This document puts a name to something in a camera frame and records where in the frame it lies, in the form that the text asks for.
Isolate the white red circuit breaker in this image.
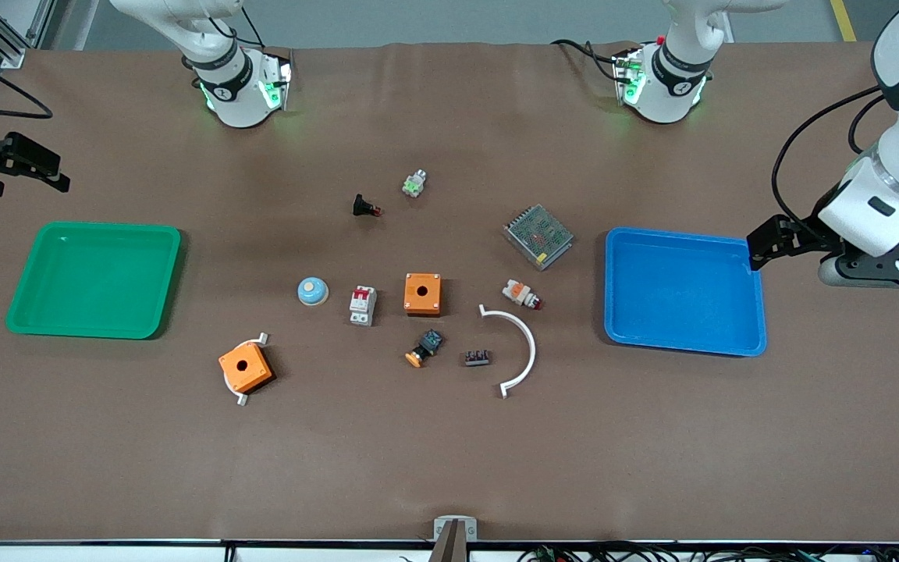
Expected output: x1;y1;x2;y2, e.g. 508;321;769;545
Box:
349;286;378;326

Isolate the blue plastic tray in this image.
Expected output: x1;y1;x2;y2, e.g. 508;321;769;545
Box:
604;226;768;357

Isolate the green plastic tray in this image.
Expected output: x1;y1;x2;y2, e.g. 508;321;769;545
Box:
5;222;183;340

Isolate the metal mesh power supply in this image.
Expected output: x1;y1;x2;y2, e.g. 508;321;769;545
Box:
503;205;575;271

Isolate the orange box with brackets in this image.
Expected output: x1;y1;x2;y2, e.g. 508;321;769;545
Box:
223;332;270;407

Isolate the orange head push button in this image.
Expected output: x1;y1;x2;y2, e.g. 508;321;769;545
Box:
405;329;444;368

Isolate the black cable by frame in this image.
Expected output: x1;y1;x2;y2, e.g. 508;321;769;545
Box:
0;43;54;120

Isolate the long black arm cable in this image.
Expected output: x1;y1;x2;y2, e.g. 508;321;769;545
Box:
772;84;884;229

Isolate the short black arm cable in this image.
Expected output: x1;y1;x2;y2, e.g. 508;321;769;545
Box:
847;95;887;155

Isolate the orange white red switch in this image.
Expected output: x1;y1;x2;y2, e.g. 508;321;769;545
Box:
502;280;544;311

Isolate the large white curved bracket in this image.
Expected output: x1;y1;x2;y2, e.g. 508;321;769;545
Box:
478;304;537;400

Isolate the black cable at arm base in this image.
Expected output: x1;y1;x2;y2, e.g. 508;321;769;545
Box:
549;38;626;82

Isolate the orange button enclosure box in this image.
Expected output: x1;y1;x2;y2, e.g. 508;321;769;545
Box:
219;343;274;393
404;272;443;317

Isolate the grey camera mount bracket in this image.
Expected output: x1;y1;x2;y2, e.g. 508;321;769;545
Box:
429;516;479;562

